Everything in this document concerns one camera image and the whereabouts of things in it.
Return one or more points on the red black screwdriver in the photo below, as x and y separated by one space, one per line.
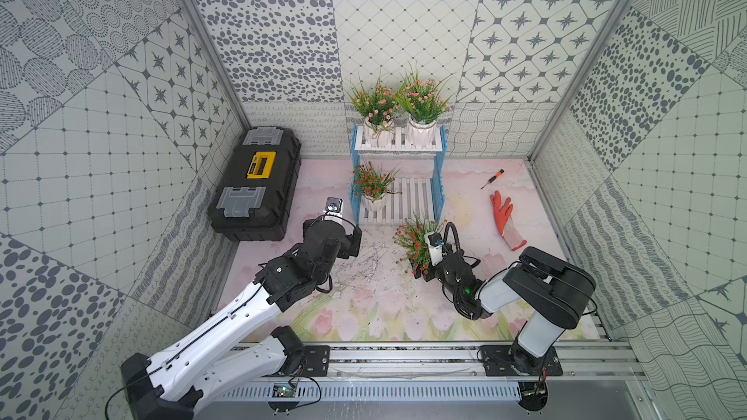
493 178

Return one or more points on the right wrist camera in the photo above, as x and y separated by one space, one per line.
435 244

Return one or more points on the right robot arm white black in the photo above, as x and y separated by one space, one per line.
558 292

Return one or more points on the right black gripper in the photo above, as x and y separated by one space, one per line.
430 268

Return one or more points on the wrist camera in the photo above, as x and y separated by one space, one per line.
333 210
435 244

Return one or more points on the floral pink table mat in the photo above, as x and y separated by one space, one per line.
375 296

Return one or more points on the aluminium rail frame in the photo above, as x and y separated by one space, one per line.
451 371

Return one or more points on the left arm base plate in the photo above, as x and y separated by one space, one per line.
312 360

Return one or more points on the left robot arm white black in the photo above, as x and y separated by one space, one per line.
181 380

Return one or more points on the red flower pot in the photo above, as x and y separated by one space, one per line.
374 186
411 236

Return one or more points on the pink flower pot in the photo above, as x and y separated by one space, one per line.
377 106
422 100

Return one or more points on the blue white two-tier rack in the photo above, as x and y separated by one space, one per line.
418 188

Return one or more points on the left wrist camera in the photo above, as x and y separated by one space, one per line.
333 210

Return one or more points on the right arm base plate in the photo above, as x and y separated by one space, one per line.
512 360

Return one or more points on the red work glove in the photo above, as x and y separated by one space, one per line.
502 212

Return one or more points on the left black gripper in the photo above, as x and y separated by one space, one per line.
342 230

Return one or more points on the black yellow toolbox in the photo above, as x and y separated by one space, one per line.
254 198

